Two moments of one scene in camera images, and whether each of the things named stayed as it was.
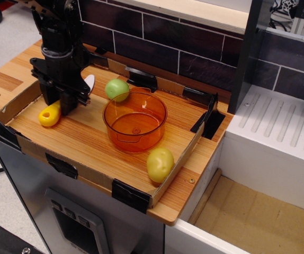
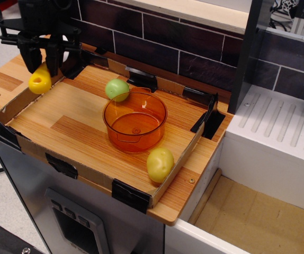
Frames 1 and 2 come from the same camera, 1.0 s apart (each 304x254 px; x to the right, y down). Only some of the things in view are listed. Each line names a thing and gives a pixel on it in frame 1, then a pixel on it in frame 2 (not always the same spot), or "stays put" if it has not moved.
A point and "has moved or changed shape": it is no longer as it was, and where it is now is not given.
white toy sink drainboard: [274, 144] stays put
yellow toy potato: [160, 162] stays put
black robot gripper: [61, 72] to [38, 24]
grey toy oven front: [79, 216] stays put
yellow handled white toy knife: [50, 116] has moved or changed shape
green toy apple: [117, 90] stays put
